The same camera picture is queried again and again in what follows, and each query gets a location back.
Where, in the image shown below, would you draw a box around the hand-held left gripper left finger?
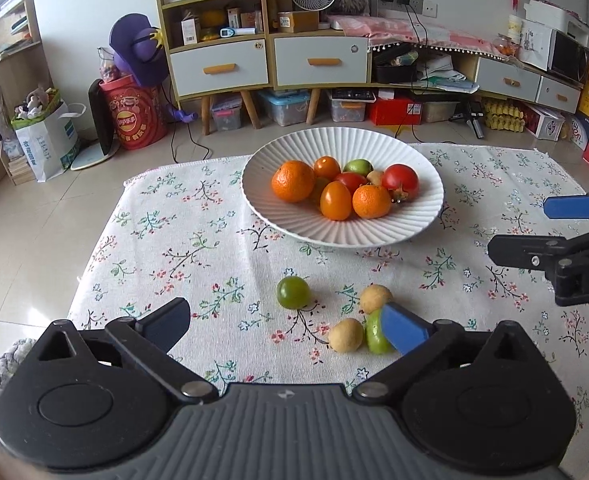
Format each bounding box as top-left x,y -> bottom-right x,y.
37,297 -> 219,405

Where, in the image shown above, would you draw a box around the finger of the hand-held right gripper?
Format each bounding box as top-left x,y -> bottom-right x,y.
487,225 -> 589,273
543,189 -> 589,221

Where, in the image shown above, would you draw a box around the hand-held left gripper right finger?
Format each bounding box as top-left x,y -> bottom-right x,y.
353,302 -> 550,403

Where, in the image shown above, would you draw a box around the light green jujube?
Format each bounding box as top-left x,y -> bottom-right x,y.
365,308 -> 395,355

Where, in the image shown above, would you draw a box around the white ribbed plate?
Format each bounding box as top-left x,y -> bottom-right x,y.
241,127 -> 445,248

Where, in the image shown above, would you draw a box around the small orange mandarin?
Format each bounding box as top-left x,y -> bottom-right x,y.
352,184 -> 392,220

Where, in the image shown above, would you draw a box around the large red tomato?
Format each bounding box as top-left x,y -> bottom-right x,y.
381,163 -> 420,203

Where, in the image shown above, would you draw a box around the oval orange cherry tomato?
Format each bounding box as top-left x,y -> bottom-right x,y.
319,180 -> 353,222

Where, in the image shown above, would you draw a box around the round orange cherry tomato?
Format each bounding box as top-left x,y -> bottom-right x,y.
313,156 -> 342,181

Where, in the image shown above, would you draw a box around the large orange mandarin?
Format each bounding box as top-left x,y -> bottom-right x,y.
271,160 -> 316,204

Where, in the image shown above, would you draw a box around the floral tablecloth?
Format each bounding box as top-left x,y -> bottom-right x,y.
67,142 -> 589,461

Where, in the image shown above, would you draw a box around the white red box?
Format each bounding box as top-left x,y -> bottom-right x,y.
519,102 -> 566,142

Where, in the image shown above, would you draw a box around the yellow egg cartons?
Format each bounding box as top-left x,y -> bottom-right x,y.
482,99 -> 528,133

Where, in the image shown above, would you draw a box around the green grape on cloth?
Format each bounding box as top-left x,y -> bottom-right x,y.
276,276 -> 311,310

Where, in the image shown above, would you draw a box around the black handheld tool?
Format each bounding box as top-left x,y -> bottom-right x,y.
449,100 -> 485,140

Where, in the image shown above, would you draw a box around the low wooden tv stand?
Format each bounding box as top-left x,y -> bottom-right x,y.
369,45 -> 583,116

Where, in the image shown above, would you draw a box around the microwave oven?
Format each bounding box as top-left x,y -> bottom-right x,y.
547,30 -> 589,85

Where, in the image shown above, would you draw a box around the small red tomato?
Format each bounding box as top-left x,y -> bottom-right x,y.
335,171 -> 369,193

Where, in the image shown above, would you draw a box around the white round base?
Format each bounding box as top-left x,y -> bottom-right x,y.
69,137 -> 121,172

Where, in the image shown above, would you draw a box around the white paper pile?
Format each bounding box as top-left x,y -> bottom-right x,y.
417,52 -> 480,95

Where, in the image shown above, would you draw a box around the red printed bucket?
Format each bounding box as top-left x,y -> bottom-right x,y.
99,77 -> 169,152

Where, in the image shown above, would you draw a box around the black flat panel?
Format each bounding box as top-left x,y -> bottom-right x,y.
88,79 -> 118,157

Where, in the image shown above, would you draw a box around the white paper bag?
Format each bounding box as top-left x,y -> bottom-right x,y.
12,90 -> 86,183

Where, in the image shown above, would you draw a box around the black tray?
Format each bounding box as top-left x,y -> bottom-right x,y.
375,50 -> 419,85

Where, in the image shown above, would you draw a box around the small clear storage box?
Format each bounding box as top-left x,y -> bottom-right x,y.
210,94 -> 245,132

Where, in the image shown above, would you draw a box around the clear storage box black lid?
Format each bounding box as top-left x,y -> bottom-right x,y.
329,89 -> 378,123

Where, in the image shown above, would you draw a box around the pink cloth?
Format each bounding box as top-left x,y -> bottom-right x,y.
329,14 -> 508,58

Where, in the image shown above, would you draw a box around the blue lid storage box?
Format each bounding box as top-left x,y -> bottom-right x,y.
260,90 -> 311,127

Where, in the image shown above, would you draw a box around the wooden cabinet white drawers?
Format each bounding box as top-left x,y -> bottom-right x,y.
152,0 -> 375,136

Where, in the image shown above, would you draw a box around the clear snack bag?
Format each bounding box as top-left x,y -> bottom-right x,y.
97,47 -> 122,83

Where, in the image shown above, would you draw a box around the purple hat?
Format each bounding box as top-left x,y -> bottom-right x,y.
109,13 -> 171,88

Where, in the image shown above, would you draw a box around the small white box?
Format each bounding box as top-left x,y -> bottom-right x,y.
181,17 -> 202,46

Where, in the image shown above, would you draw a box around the wooden bookshelf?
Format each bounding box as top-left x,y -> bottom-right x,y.
0,0 -> 55,196

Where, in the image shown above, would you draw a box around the brown cardboard box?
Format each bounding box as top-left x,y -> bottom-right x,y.
277,11 -> 320,33

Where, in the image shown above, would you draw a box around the wall socket strip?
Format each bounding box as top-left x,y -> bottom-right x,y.
381,0 -> 438,16

